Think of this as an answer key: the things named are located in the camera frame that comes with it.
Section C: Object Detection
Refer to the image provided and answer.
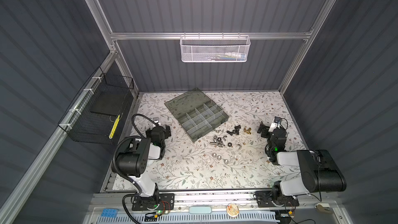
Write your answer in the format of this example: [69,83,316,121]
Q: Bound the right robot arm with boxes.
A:
[257,117,347,205]

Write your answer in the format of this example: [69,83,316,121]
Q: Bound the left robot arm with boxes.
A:
[111,125,171,198]

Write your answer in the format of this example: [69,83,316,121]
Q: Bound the grey compartment organizer box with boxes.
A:
[165,88,229,143]

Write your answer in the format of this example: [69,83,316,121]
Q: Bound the floral table mat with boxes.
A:
[111,91,324,191]

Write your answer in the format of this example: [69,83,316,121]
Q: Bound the round tape roll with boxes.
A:
[226,203,239,218]

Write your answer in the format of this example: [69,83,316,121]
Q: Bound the blue block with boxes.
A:
[101,208,119,218]

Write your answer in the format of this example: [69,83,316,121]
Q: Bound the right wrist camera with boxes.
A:
[268,117,282,133]

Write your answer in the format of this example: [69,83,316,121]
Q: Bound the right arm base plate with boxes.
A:
[253,190,300,207]

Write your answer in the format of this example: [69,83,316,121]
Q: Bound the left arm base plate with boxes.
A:
[131,194,175,211]

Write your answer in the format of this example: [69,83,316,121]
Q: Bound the black wire basket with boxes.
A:
[59,68,134,145]

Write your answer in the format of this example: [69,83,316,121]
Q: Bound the white wire mesh basket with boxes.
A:
[179,35,251,63]

